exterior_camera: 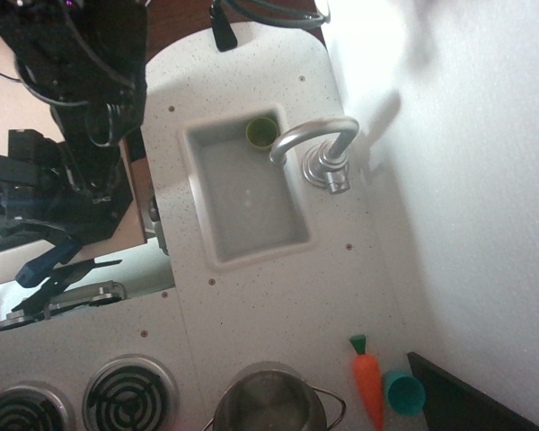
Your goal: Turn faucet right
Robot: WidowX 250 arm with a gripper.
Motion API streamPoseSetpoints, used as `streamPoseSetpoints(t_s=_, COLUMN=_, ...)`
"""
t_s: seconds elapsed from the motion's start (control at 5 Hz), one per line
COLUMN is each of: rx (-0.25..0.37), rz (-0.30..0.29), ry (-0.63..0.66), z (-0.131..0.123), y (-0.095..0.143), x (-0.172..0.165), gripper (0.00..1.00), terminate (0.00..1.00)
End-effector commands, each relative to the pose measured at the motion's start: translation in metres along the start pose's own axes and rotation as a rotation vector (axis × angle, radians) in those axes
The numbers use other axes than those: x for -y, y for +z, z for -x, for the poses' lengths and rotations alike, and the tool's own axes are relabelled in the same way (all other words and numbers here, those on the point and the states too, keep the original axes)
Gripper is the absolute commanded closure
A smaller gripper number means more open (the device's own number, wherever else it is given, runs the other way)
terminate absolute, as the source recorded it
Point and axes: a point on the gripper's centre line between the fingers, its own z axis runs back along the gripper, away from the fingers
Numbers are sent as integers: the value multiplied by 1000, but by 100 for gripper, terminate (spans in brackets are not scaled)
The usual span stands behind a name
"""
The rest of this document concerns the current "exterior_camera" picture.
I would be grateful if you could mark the silver curved faucet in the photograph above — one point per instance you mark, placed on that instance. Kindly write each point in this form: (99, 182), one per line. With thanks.
(325, 166)

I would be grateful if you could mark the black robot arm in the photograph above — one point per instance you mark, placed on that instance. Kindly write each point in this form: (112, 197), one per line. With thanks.
(85, 59)

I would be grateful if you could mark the grey rectangular sink basin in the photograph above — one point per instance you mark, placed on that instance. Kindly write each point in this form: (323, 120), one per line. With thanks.
(248, 208)

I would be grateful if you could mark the green plastic cup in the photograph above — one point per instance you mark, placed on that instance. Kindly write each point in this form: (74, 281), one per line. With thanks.
(261, 133)

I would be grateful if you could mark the orange toy carrot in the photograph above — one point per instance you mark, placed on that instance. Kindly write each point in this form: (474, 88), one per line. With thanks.
(368, 378)

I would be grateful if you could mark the black clamp top edge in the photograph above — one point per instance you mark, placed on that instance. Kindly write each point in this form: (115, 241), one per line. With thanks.
(223, 33)

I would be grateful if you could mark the stainless steel pot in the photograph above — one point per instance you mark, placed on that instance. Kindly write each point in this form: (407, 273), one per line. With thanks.
(276, 400)

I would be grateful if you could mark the middle black coil burner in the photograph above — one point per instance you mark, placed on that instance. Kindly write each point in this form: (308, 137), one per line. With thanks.
(131, 392)

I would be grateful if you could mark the black coil burner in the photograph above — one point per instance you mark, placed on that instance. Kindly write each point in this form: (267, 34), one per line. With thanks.
(35, 406)
(131, 392)

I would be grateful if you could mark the teal plastic cup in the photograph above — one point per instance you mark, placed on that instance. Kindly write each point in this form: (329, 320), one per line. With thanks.
(403, 392)

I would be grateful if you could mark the black box corner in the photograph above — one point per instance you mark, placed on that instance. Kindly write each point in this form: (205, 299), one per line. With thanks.
(452, 404)

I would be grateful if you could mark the left black coil burner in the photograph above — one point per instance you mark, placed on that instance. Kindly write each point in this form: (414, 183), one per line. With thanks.
(35, 406)

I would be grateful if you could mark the blue handled clamp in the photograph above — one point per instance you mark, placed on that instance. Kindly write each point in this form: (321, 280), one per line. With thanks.
(52, 271)

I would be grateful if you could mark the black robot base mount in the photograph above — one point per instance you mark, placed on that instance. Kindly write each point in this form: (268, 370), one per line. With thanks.
(52, 191)

